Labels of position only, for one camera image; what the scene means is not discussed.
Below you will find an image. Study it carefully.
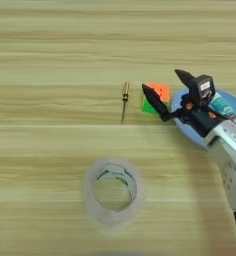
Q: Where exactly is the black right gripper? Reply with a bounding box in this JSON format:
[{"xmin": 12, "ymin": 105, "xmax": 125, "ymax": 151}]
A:
[{"xmin": 141, "ymin": 68, "xmax": 229, "ymax": 138}]

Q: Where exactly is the colourful puzzle cube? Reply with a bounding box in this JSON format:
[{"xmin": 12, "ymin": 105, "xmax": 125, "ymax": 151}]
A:
[{"xmin": 141, "ymin": 82, "xmax": 171, "ymax": 116}]

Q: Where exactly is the teal and white glue stick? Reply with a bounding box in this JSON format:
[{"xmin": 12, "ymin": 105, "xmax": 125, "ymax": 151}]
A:
[{"xmin": 208, "ymin": 93, "xmax": 236, "ymax": 131}]

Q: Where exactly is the clear tape roll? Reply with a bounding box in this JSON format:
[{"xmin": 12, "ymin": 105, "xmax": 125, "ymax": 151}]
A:
[{"xmin": 83, "ymin": 157, "xmax": 147, "ymax": 231}]

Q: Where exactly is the blue oval plate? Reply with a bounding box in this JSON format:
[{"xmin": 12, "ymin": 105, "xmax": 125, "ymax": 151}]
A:
[{"xmin": 170, "ymin": 87, "xmax": 236, "ymax": 149}]

